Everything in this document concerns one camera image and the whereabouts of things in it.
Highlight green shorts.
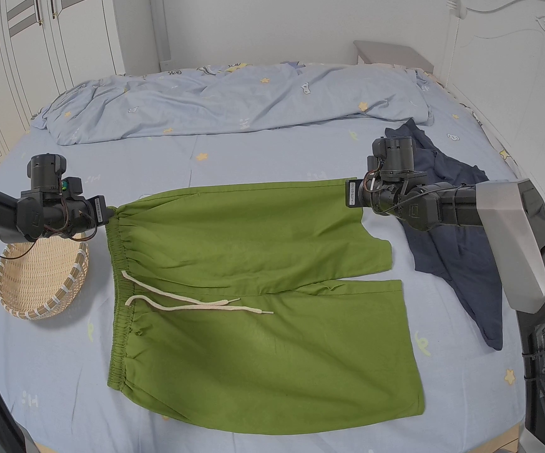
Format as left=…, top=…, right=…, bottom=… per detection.
left=106, top=177, right=427, bottom=429

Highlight pale blue quilt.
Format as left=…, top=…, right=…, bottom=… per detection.
left=31, top=60, right=436, bottom=146

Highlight white wall pipe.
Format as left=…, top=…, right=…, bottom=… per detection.
left=147, top=0, right=172, bottom=72

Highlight round woven basket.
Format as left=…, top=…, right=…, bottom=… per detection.
left=0, top=231, right=89, bottom=322

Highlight grey bedside table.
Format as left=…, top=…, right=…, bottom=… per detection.
left=353, top=40, right=436, bottom=72

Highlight white wardrobe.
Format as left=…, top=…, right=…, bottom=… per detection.
left=0, top=0, right=127, bottom=165

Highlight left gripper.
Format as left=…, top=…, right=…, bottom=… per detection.
left=44, top=195, right=112, bottom=241

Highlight dark blue garment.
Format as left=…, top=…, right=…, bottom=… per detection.
left=384, top=118, right=507, bottom=352

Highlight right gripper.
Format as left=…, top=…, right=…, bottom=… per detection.
left=346, top=178, right=403, bottom=217

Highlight bed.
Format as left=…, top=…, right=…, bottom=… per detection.
left=0, top=0, right=545, bottom=453

